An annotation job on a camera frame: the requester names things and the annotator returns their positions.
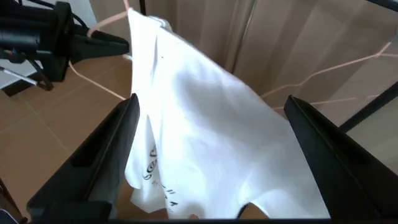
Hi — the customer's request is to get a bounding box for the pink clothes hanger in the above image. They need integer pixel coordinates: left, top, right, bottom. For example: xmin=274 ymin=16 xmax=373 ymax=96
xmin=68 ymin=0 xmax=135 ymax=101
xmin=261 ymin=42 xmax=398 ymax=110

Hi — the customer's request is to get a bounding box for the black cable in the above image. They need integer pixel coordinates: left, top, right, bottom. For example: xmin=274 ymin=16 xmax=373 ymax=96
xmin=27 ymin=0 xmax=90 ymax=29

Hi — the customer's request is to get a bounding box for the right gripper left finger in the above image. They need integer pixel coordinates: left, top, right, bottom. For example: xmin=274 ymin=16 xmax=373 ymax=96
xmin=26 ymin=93 xmax=141 ymax=220

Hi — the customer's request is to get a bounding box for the white printed t-shirt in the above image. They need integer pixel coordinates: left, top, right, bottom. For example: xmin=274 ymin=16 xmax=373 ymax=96
xmin=124 ymin=7 xmax=330 ymax=219

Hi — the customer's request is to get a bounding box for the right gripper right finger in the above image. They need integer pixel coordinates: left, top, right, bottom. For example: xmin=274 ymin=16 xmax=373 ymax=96
xmin=284 ymin=95 xmax=398 ymax=218

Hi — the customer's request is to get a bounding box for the beige curtain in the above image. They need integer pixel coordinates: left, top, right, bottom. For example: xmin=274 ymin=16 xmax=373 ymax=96
xmin=90 ymin=0 xmax=398 ymax=175

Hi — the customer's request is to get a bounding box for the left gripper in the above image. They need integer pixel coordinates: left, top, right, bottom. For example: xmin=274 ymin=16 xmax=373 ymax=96
xmin=0 ymin=0 xmax=131 ymax=83

